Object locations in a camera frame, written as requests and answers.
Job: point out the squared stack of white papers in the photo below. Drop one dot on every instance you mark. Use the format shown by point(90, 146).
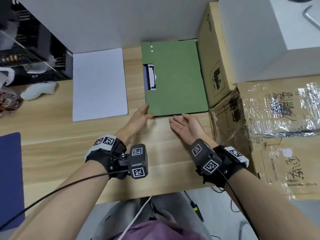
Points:
point(100, 84)

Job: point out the black stacked file tray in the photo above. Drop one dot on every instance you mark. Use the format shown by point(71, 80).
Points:
point(30, 47)

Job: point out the person's right forearm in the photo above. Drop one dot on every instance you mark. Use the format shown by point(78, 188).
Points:
point(275, 207)

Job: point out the taped cardboard boxes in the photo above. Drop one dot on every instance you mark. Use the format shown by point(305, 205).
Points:
point(275, 109)

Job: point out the person's right hand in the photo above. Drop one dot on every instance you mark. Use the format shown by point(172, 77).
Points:
point(190, 127)

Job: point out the black power adapter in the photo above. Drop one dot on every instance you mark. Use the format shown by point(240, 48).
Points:
point(196, 209)

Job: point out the green folder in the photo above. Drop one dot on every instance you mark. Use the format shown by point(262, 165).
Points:
point(177, 79)

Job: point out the white box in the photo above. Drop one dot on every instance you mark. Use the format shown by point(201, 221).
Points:
point(255, 42)

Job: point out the silver metal object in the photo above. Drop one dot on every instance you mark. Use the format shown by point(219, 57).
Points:
point(312, 17)

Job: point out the grey trousers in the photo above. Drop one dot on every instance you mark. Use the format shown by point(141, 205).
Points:
point(170, 207)

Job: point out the blue folder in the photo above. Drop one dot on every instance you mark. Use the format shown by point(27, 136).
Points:
point(11, 177)
point(145, 77)

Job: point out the white handheld controller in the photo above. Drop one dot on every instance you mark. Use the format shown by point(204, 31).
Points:
point(37, 91)

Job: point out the person's left forearm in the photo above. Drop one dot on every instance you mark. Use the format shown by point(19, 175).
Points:
point(62, 204)

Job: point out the brown labelled cardboard box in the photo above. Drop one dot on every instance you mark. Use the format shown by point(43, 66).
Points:
point(212, 47)

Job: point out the printed drink cup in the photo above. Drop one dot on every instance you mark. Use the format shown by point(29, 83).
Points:
point(8, 102)

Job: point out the person's left hand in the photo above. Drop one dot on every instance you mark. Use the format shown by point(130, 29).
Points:
point(136, 122)

